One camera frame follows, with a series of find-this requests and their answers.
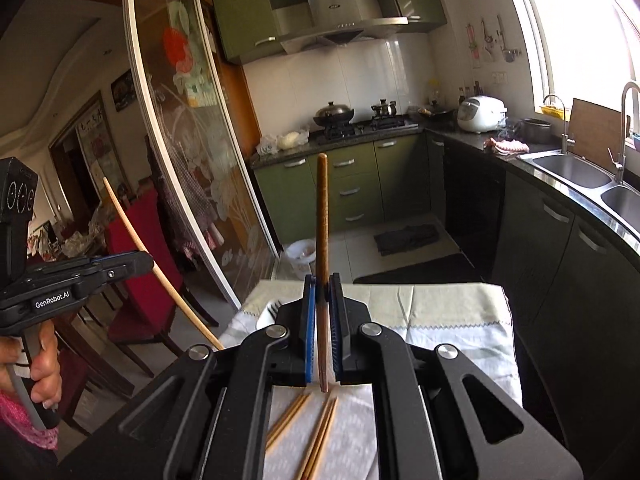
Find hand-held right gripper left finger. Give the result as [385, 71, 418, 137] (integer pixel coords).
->
[60, 274, 318, 480]

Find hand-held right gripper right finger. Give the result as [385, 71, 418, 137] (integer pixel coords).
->
[327, 272, 583, 480]

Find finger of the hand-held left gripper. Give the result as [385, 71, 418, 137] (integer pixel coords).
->
[75, 253, 132, 269]
[100, 251, 155, 285]

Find white plastic fork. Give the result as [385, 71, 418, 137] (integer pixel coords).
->
[256, 300, 284, 331]

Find light wooden chopstick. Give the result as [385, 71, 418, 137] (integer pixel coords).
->
[102, 176, 226, 352]

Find brown wooden chopstick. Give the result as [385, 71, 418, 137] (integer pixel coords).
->
[304, 397, 339, 480]
[294, 397, 332, 480]
[265, 393, 312, 451]

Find dark brown chopstick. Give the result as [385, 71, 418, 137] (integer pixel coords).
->
[316, 153, 331, 394]

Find person's left forearm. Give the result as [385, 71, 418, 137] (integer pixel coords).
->
[0, 389, 60, 480]

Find person's left hand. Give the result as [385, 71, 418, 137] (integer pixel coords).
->
[0, 325, 63, 411]

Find red upholstered chair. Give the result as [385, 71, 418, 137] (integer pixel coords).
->
[102, 192, 221, 378]

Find cluttered wooden dining table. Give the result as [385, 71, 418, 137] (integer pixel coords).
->
[27, 220, 108, 281]

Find white trash bin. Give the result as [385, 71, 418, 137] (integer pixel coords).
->
[282, 239, 317, 277]

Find pale patterned tablecloth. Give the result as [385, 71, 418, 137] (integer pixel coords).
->
[220, 280, 523, 480]

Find dark floor cloth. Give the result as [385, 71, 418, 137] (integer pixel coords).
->
[374, 224, 441, 257]

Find patterned glass sliding door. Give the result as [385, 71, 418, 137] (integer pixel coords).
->
[122, 0, 281, 311]

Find green base cabinet with drawers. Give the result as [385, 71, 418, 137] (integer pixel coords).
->
[252, 132, 433, 246]

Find pale round food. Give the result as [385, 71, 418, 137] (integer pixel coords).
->
[277, 130, 311, 151]

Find black gas stove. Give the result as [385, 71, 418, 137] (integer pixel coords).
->
[310, 117, 420, 142]

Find black wok with lid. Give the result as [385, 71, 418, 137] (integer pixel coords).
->
[313, 101, 355, 128]

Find long green base cabinet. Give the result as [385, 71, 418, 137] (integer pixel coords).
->
[425, 132, 640, 461]

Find dark stone countertop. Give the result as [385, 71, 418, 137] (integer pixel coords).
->
[250, 127, 640, 261]

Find black frying pan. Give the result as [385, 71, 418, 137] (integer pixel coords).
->
[417, 105, 458, 122]

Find pink cloth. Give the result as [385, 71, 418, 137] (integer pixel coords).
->
[483, 136, 530, 155]

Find white rice cooker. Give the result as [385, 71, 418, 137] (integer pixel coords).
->
[457, 95, 507, 135]

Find dark sauce bottles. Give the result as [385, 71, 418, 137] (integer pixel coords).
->
[457, 81, 483, 106]

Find green upper kitchen cabinets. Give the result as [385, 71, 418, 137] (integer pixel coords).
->
[210, 0, 448, 66]

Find dark cooking pot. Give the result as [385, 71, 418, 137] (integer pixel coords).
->
[520, 118, 552, 143]

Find steel double sink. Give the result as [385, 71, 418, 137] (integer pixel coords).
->
[517, 152, 640, 238]

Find small steel faucet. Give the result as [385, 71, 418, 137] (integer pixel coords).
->
[542, 94, 571, 155]

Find steel range hood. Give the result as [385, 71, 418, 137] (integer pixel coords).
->
[267, 0, 410, 55]

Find hanging kitchen tool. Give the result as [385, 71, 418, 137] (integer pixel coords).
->
[481, 19, 496, 63]
[497, 15, 521, 63]

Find wooden cutting board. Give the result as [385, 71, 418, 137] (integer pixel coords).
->
[569, 98, 632, 153]

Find tall steel faucet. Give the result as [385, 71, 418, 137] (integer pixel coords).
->
[607, 81, 640, 184]

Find kitchen window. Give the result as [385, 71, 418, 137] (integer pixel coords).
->
[500, 0, 640, 126]

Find wall calendar poster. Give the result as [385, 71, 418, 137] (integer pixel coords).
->
[75, 105, 118, 196]

